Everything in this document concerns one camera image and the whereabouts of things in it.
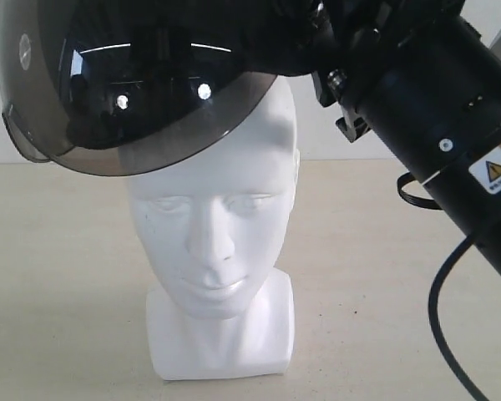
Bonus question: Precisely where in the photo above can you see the white mannequin head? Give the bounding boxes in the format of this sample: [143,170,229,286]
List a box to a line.
[125,78,300,381]

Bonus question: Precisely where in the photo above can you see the black helmet with tinted visor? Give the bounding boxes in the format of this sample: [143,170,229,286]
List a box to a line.
[0,1,331,176]

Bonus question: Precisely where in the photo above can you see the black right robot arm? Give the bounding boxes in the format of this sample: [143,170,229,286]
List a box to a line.
[277,1,501,276]

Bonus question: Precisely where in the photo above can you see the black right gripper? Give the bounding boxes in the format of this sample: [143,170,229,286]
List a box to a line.
[275,0,402,144]

